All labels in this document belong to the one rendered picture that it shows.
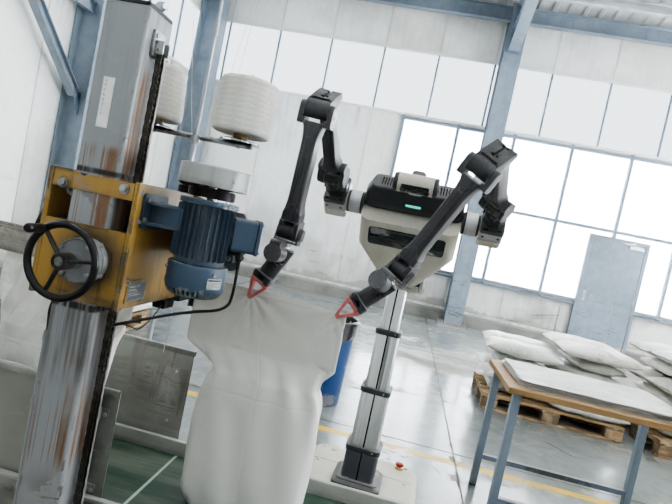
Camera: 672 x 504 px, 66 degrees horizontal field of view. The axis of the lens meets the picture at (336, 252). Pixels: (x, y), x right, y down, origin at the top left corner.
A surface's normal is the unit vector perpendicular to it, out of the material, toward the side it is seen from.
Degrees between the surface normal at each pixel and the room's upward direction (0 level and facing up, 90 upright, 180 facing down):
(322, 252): 90
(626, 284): 90
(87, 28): 90
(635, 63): 90
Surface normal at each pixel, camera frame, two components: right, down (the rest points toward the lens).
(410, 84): -0.14, 0.03
